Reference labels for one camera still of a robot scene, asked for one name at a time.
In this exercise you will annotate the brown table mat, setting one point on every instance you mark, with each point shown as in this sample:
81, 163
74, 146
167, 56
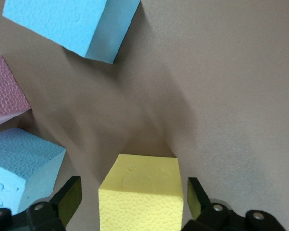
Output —
219, 84

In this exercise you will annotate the pink foam cube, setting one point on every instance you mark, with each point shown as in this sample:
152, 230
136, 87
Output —
2, 91

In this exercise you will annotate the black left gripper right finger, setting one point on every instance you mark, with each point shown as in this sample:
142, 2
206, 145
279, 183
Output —
216, 216

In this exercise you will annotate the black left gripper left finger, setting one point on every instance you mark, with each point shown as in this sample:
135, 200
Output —
62, 207

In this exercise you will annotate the blue foam cube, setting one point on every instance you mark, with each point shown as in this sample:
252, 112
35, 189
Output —
19, 166
69, 21

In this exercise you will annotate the yellow foam cube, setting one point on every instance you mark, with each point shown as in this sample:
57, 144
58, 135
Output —
139, 199

